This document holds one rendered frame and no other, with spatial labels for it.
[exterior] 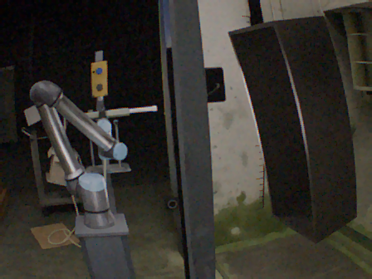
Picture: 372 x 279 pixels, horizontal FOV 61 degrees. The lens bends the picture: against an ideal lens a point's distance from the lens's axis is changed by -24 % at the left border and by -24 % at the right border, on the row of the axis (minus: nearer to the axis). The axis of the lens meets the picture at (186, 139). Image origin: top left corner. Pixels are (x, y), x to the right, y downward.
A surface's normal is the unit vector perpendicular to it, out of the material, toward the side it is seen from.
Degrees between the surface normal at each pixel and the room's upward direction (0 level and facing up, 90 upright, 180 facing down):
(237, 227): 90
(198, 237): 90
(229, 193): 90
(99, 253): 90
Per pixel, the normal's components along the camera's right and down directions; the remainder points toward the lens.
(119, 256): 0.23, 0.14
